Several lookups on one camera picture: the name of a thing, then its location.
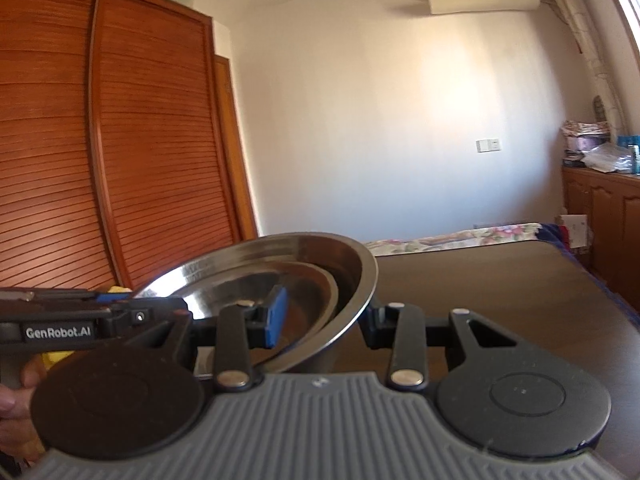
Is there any large steel bowl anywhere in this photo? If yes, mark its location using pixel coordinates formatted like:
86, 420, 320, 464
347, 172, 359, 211
134, 232, 378, 373

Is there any person's left hand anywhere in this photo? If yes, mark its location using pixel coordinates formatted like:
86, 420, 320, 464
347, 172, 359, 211
1, 356, 47, 462

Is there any louvered wooden wardrobe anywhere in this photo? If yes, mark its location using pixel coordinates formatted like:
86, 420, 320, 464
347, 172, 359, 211
1, 0, 241, 288

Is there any floral bed blanket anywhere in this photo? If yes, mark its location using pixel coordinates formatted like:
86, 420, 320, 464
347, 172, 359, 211
364, 222, 582, 266

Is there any clear plastic bag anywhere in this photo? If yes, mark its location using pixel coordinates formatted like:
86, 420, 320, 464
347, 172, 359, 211
582, 143, 632, 174

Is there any medium steel bowl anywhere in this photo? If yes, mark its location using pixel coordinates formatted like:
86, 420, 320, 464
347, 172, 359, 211
184, 261, 338, 365

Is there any wooden sideboard cabinet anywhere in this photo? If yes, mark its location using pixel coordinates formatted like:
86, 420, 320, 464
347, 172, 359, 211
562, 167, 640, 309

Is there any white paper bag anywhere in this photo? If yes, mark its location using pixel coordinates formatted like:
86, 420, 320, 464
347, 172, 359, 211
556, 214, 591, 255

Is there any wall switch and socket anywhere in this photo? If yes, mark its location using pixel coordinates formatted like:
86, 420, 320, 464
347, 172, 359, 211
476, 139, 501, 153

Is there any patterned curtain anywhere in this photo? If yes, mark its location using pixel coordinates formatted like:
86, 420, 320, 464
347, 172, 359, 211
554, 0, 628, 136

